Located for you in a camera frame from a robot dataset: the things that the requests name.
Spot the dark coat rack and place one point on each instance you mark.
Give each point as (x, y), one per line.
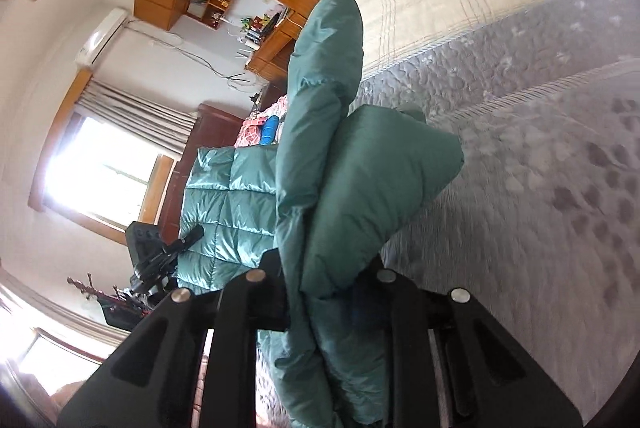
(115, 295)

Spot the grey floral quilted bedspread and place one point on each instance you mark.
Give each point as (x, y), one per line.
(525, 157)

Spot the white air conditioner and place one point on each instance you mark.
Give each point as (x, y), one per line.
(100, 38)

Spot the striped curtain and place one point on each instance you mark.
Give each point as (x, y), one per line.
(135, 110)

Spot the blue bottle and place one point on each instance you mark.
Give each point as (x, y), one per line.
(269, 131)

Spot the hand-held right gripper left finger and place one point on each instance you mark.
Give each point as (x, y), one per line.
(250, 303)

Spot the assorted desk clutter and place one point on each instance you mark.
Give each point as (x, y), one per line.
(260, 27)

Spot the wooden framed window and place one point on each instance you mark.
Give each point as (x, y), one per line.
(100, 178)

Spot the red patterned cloth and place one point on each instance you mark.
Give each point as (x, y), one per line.
(252, 130)

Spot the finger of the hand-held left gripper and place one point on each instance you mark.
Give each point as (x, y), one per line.
(191, 236)

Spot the dark wooden headboard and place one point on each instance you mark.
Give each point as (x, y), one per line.
(210, 132)

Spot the teal quilted down jacket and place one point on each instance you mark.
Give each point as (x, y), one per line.
(340, 188)

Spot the wooden desk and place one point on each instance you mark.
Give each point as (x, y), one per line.
(272, 57)

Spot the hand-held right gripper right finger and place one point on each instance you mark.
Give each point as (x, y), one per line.
(400, 308)

